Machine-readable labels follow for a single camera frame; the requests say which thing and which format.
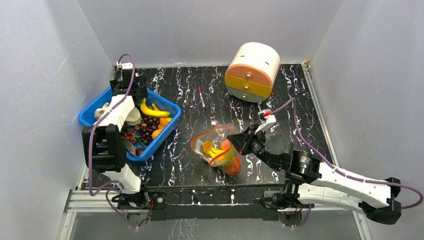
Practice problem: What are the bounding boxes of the dark purple grapes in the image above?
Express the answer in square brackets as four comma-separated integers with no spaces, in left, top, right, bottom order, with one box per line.
[134,116,160,146]

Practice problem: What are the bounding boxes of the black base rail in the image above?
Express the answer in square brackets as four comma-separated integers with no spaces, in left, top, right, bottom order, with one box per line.
[125,185,314,223]

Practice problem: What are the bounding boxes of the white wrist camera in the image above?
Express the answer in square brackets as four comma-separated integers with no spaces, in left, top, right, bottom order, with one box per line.
[255,109,277,134]
[116,61,134,71]

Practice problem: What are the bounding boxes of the clear zip top bag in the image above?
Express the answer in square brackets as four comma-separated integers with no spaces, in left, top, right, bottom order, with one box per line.
[190,123,242,176]

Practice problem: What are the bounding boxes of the blue plastic bin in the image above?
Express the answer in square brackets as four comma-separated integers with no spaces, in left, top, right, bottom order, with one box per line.
[78,86,182,167]

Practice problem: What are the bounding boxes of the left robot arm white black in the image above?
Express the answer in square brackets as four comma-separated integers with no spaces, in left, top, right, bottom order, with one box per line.
[81,68,150,209]

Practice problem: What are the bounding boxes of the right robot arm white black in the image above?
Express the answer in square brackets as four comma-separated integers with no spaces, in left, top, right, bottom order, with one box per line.
[227,126,402,225]

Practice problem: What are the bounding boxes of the round pastel drawer cabinet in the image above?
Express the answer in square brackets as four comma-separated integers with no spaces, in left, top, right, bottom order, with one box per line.
[224,42,281,104]

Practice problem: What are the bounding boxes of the single yellow banana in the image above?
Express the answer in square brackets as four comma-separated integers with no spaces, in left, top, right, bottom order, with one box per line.
[140,98,171,118]

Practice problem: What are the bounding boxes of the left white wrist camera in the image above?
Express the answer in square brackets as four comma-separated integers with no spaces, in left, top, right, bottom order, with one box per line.
[116,61,134,71]

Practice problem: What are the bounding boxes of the orange tangerine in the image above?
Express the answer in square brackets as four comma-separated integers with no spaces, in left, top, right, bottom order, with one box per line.
[225,156,242,176]

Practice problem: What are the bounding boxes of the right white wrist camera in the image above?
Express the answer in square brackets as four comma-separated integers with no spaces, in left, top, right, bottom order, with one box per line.
[255,109,277,134]

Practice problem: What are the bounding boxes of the yellow banana bunch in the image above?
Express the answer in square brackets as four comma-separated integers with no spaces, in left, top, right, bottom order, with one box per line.
[202,141,236,167]

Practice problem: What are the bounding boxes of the peach fruit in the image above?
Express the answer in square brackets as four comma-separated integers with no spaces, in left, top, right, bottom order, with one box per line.
[220,139,232,151]

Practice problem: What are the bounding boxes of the pink marker pen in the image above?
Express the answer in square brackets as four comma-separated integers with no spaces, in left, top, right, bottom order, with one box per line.
[197,87,206,109]

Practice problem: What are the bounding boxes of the white garlic bulb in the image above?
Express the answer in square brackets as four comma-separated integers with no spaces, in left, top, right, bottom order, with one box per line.
[94,102,110,120]

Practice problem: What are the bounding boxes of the red grape bunch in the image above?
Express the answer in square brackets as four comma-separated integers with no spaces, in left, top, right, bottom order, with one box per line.
[121,129,137,144]

